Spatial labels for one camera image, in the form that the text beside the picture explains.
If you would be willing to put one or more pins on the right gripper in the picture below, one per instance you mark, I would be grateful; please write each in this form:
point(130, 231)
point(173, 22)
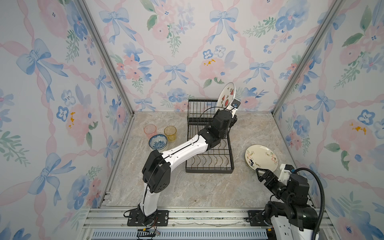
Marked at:
point(268, 175)

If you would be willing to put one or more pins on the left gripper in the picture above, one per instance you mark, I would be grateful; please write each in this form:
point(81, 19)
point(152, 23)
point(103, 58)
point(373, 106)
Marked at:
point(233, 120)

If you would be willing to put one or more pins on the cream plate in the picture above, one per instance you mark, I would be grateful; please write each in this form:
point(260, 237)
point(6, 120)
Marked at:
point(258, 156)

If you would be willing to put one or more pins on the white floral plate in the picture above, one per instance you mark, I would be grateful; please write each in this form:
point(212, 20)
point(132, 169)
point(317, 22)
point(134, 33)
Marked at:
point(227, 95)

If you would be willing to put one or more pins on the black wire dish rack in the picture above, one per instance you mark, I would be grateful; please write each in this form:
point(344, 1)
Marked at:
point(206, 119)

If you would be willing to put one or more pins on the yellow glass cup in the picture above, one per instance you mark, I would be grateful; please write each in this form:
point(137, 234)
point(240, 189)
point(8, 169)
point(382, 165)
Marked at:
point(171, 133)

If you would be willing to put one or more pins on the white blue floral bowl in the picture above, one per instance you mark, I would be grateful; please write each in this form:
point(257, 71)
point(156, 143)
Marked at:
point(158, 139)

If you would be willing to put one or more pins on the pink glass cup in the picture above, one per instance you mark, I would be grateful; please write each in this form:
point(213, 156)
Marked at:
point(150, 130)

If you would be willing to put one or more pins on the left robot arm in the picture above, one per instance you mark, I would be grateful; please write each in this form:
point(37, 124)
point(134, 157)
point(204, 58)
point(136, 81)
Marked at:
point(159, 166)

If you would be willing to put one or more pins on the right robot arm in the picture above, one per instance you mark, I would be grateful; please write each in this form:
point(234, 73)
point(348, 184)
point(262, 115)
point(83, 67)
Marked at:
point(291, 216)

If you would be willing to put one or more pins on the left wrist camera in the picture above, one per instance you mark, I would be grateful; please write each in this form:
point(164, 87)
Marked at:
point(233, 106)

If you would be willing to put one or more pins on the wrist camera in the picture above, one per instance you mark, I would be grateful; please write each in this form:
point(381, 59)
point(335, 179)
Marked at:
point(233, 106)
point(286, 171)

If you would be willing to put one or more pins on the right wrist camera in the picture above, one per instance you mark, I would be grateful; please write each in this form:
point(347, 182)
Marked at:
point(286, 171)

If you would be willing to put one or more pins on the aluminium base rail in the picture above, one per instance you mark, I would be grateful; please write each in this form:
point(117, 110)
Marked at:
point(187, 224)

